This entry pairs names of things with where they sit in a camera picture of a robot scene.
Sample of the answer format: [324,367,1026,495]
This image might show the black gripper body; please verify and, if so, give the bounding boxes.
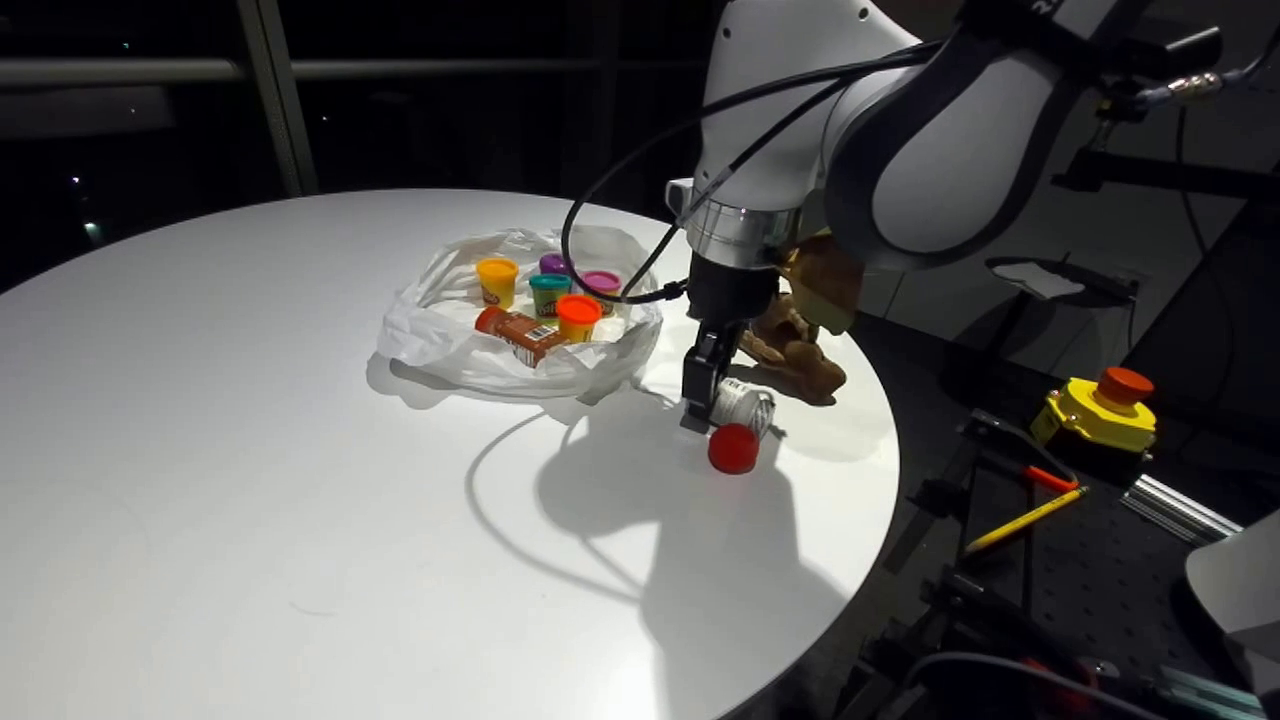
[684,252,784,342]

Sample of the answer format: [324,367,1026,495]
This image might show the white pill bottle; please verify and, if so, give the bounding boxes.
[700,382,782,437]

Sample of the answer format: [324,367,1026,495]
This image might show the yellow tub red-orange lid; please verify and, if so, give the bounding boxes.
[553,289,610,347]

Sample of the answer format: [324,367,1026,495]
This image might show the yellow tub teal lid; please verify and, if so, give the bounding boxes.
[526,270,581,325]

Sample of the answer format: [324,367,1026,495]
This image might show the spice jar red lid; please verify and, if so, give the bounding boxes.
[472,306,564,367]

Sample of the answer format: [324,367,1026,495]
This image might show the yellow tub orange-yellow lid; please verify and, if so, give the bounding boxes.
[472,252,526,310]

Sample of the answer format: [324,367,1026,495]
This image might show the white crumpled plastic bag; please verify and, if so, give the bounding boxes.
[368,224,670,410]

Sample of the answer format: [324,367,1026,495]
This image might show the small red tub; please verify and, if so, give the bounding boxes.
[703,419,766,480]

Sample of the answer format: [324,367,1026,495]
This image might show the brown plush moose toy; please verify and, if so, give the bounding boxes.
[735,298,854,404]

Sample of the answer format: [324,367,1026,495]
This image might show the grey paper sheet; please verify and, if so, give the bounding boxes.
[987,255,1093,306]

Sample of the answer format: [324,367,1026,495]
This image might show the yellow pencil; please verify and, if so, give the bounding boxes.
[962,480,1093,560]

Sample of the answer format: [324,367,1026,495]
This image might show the yellow emergency stop button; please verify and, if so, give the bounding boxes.
[1029,365,1165,459]

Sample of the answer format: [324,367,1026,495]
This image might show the aluminium profile bar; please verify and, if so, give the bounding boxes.
[1119,467,1249,547]

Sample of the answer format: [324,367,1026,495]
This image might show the white rounded casing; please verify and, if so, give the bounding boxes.
[1182,510,1280,677]

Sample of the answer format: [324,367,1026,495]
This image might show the wood-coloured wrist camera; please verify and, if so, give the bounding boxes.
[782,233,873,342]

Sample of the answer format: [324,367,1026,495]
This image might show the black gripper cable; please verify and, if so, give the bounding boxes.
[557,38,940,310]

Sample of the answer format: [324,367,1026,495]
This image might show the red-handled tool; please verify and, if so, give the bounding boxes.
[1020,459,1089,502]

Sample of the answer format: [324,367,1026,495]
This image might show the grey floor cables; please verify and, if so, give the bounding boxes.
[854,572,1280,720]

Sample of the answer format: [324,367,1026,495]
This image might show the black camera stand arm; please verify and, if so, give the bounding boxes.
[1052,76,1280,209]

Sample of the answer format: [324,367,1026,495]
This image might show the grey window frame post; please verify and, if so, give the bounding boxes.
[236,0,324,199]

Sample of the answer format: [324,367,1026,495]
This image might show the grey window rail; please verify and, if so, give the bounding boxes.
[0,54,714,94]

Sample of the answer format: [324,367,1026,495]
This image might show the black camera on stand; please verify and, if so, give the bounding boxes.
[1118,22,1229,85]

